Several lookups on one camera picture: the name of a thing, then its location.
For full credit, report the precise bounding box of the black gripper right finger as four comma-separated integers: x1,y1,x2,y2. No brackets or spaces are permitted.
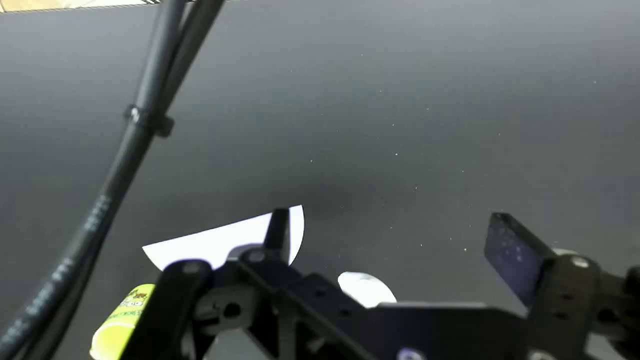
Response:
482,211,558,308

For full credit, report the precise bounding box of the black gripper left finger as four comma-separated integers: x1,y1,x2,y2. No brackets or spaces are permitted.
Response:
261,206,291,265

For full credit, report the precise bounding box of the white half-round plate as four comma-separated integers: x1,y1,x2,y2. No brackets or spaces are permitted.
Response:
139,202,307,272

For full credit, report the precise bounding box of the yellow-green printed mug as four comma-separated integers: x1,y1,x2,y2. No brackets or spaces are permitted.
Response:
88,283,158,360

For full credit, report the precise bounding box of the thick black cable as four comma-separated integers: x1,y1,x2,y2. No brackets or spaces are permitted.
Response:
0,0,190,360

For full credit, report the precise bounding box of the thin black cable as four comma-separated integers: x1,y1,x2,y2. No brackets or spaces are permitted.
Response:
154,0,228,129

